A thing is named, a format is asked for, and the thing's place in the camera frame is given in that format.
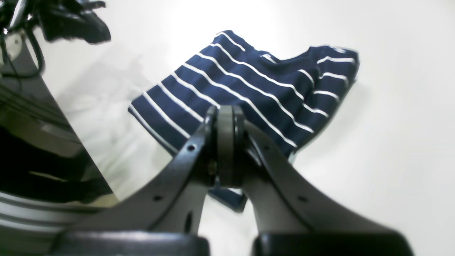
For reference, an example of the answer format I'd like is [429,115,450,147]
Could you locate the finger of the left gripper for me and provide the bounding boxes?
[39,0,112,45]

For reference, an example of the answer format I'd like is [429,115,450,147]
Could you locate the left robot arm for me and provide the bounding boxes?
[1,0,112,79]

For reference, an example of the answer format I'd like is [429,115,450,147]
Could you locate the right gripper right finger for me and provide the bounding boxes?
[232,106,413,256]

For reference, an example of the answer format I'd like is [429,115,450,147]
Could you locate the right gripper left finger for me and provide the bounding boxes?
[50,106,234,256]

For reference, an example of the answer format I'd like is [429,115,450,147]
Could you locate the navy white striped T-shirt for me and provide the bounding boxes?
[128,30,359,213]

